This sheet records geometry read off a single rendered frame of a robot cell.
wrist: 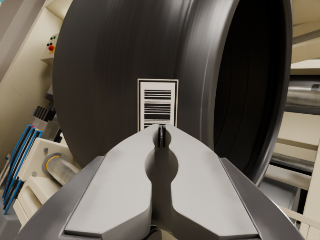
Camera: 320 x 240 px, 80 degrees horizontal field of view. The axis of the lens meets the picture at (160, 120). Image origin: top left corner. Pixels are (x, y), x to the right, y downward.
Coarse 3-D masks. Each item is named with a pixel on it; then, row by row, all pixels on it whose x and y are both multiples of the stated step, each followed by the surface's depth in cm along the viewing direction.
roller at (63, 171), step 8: (48, 160) 47; (56, 160) 45; (64, 160) 45; (48, 168) 45; (56, 168) 43; (64, 168) 42; (72, 168) 42; (56, 176) 42; (64, 176) 40; (72, 176) 39; (64, 184) 39; (152, 224) 27; (152, 232) 25; (160, 232) 27
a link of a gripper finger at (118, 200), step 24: (120, 144) 10; (144, 144) 10; (120, 168) 9; (144, 168) 9; (96, 192) 8; (120, 192) 8; (144, 192) 8; (72, 216) 7; (96, 216) 7; (120, 216) 7; (144, 216) 7
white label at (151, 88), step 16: (144, 80) 19; (160, 80) 19; (176, 80) 19; (144, 96) 19; (160, 96) 19; (176, 96) 19; (144, 112) 19; (160, 112) 19; (176, 112) 19; (144, 128) 20
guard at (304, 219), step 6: (282, 210) 55; (288, 210) 54; (288, 216) 54; (294, 216) 53; (300, 216) 52; (306, 216) 53; (306, 222) 51; (312, 222) 51; (318, 222) 50; (318, 228) 50
